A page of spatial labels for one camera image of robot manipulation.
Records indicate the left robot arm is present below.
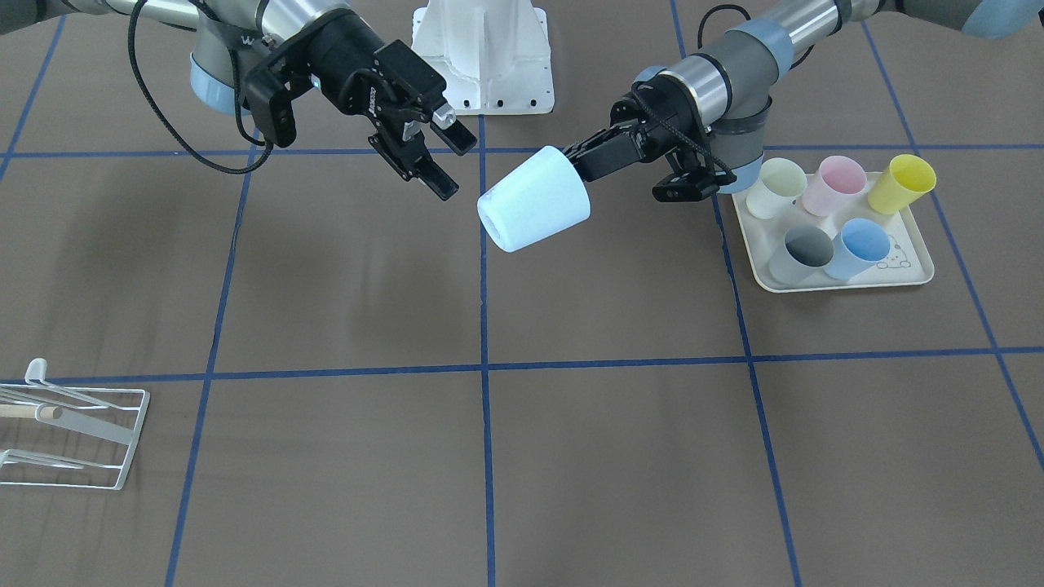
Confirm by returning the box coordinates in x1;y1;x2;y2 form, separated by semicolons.
564;1;1042;203

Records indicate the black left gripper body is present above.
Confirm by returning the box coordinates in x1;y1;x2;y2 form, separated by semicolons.
612;86;706;164

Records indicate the grey plastic cup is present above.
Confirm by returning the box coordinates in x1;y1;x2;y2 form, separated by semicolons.
768;224;834;286

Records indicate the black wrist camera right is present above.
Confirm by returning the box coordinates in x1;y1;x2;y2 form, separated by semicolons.
245;64;313;148

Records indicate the yellow plastic cup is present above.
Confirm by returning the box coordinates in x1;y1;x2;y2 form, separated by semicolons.
867;155;938;215

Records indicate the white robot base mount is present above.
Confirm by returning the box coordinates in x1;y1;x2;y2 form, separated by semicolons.
413;1;555;116

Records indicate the cream plastic tray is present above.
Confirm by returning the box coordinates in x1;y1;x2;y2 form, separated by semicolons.
732;172;935;294

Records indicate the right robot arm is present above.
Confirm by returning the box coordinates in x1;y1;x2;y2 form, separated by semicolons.
2;1;476;201

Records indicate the light blue plastic cup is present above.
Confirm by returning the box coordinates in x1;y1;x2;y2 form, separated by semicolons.
477;145;591;253

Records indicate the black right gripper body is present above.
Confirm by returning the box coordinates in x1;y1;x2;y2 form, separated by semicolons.
302;11;448;136

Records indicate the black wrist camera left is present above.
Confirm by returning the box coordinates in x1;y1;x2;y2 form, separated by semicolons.
650;157;736;203

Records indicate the white wire cup rack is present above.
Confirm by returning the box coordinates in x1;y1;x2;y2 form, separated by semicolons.
2;358;152;491

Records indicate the pink plastic cup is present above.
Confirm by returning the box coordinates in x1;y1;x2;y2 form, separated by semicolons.
798;155;867;217

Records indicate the pale green plastic cup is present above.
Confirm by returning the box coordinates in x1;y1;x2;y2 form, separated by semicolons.
745;157;807;220

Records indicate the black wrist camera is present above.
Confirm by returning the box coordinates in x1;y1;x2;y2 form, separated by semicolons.
245;64;313;148
650;157;736;203

